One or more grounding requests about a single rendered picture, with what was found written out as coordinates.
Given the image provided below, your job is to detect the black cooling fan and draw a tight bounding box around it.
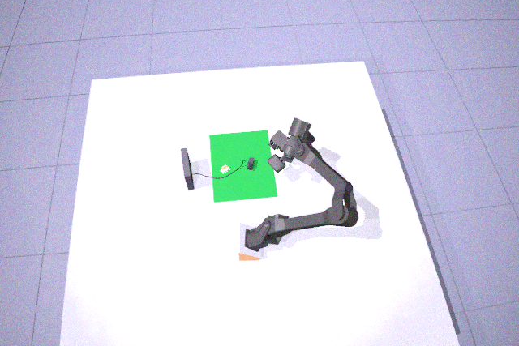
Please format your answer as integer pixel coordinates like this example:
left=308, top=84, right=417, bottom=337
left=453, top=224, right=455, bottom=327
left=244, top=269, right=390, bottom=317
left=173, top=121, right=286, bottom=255
left=180, top=147, right=194, bottom=191

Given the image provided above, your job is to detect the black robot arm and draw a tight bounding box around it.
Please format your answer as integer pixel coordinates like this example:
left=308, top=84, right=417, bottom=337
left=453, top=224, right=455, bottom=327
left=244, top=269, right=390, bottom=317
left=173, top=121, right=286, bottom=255
left=244, top=117, right=359, bottom=252

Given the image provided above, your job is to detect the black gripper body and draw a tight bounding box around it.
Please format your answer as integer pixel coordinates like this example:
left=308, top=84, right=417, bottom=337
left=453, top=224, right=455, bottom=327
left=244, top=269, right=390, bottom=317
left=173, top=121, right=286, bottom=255
left=268, top=131, right=315, bottom=173

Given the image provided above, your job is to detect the green circuit board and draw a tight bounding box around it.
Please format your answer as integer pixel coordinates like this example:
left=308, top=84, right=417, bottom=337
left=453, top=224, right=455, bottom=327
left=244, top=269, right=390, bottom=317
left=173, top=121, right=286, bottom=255
left=209, top=130, right=277, bottom=203

